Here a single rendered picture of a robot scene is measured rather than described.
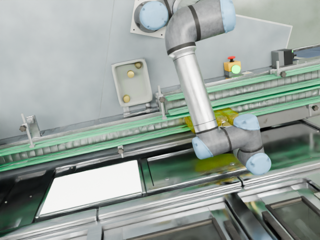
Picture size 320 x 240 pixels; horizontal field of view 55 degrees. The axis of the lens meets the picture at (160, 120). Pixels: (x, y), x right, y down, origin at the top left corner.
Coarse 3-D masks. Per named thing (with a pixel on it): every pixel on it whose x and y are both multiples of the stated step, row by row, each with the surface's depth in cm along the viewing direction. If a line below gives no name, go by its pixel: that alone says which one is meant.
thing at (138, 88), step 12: (132, 60) 152; (144, 60) 153; (120, 72) 159; (144, 72) 158; (120, 84) 161; (132, 84) 162; (144, 84) 163; (120, 96) 158; (132, 96) 164; (144, 96) 164
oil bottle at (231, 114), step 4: (228, 108) 153; (224, 112) 148; (228, 112) 146; (232, 112) 145; (236, 112) 144; (228, 116) 142; (232, 116) 141; (236, 116) 141; (232, 120) 141; (232, 124) 141
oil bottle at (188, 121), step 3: (186, 117) 152; (189, 117) 150; (186, 120) 154; (189, 120) 147; (186, 123) 156; (189, 123) 148; (192, 123) 141; (189, 126) 149; (192, 126) 141; (192, 129) 142; (195, 132) 140
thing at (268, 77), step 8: (288, 72) 157; (296, 72) 152; (304, 72) 153; (240, 80) 157; (248, 80) 155; (256, 80) 151; (264, 80) 151; (208, 88) 154; (216, 88) 150; (224, 88) 149; (168, 96) 152; (176, 96) 149
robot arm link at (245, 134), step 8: (240, 120) 96; (248, 120) 95; (256, 120) 96; (224, 128) 99; (232, 128) 97; (240, 128) 96; (248, 128) 95; (256, 128) 96; (232, 136) 96; (240, 136) 96; (248, 136) 96; (256, 136) 96; (232, 144) 96; (240, 144) 97; (248, 144) 97; (256, 144) 97; (248, 152) 98
